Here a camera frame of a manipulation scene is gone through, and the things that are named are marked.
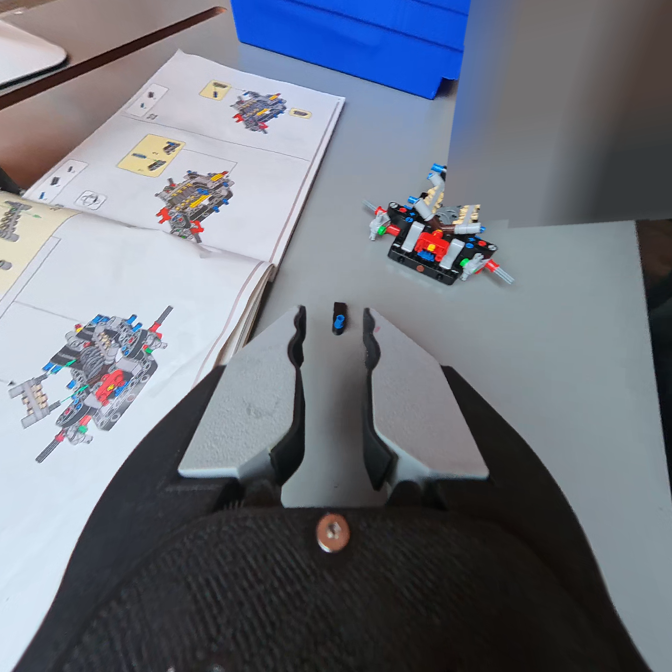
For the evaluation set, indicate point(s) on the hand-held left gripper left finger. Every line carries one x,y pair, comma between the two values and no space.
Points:
246,409

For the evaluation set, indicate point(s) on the partly built lego model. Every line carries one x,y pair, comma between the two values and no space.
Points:
420,246

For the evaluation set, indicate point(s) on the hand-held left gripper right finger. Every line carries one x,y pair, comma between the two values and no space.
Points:
420,414

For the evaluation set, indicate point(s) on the white monitor base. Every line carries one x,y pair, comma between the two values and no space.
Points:
26,50

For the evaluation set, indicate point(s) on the lego instruction booklet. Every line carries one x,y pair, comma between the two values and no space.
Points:
236,173

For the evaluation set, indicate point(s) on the small black lego piece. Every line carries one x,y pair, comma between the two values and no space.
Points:
338,315

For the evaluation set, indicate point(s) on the blue plastic storage bin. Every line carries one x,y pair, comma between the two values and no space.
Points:
341,31

